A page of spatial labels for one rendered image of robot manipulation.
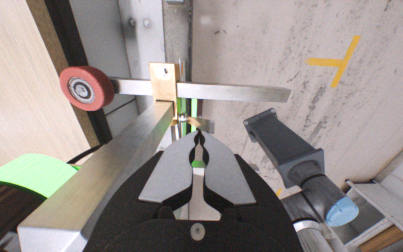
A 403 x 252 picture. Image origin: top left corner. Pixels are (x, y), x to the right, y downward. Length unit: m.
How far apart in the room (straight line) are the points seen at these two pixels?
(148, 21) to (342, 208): 1.04
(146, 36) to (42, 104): 0.34
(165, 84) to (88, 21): 0.26
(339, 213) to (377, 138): 1.75
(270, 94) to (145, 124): 0.26
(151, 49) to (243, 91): 0.37
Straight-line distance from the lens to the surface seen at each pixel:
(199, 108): 0.45
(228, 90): 0.27
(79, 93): 0.31
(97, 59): 0.45
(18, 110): 0.45
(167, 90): 0.27
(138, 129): 0.17
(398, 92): 2.24
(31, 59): 0.36
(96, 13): 0.49
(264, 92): 0.30
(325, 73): 1.57
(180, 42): 0.43
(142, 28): 0.55
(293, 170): 0.94
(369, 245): 3.14
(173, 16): 0.44
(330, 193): 0.87
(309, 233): 0.83
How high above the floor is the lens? 1.12
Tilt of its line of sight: 62 degrees down
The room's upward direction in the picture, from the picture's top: 180 degrees counter-clockwise
